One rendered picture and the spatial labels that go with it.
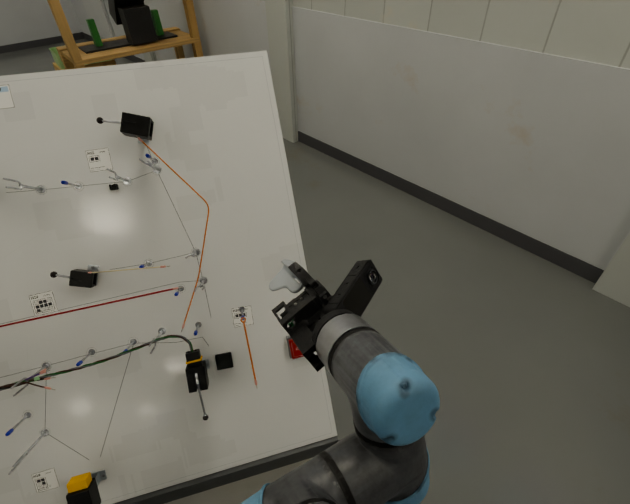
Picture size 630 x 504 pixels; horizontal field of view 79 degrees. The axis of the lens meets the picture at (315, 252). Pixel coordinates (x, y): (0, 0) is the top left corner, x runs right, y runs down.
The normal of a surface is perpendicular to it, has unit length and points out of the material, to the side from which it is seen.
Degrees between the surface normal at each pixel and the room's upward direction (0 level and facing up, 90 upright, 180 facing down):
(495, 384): 0
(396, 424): 67
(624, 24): 90
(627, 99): 90
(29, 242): 54
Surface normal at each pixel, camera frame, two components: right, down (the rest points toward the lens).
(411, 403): 0.37, 0.27
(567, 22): -0.73, 0.47
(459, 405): -0.02, -0.75
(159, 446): 0.21, 0.07
